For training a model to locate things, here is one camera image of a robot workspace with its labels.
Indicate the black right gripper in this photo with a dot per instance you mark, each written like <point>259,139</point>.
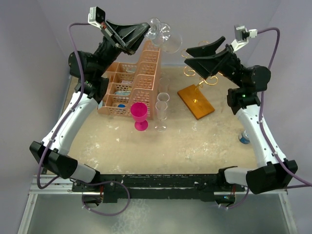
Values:
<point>210,66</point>

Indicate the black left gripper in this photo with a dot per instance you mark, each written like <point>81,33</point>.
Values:
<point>128,34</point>

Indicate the clear flute wine glass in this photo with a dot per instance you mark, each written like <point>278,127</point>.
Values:
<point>163,86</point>

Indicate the clear round wine glass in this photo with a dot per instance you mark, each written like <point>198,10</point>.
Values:
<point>163,98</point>

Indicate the clear wine glass back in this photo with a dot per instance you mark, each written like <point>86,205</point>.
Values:
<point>160,126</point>

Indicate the pink wine glass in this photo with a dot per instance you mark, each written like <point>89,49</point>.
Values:
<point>139,113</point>

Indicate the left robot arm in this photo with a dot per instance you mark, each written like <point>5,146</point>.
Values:
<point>52,152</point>

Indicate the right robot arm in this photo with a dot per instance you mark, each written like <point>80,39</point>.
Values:
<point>273,170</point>

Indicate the wooden rack base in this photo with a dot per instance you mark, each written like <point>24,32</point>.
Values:
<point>196,102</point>

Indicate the peach plastic file organizer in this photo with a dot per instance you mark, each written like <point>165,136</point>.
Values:
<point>133,82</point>

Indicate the blue white small jar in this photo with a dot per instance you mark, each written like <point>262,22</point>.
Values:
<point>243,137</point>

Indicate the gold wire wine glass rack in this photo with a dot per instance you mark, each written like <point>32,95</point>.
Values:
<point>203,49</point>

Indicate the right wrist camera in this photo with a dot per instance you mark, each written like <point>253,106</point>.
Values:
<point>242,36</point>

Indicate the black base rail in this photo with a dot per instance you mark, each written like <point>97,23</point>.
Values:
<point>204,187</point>

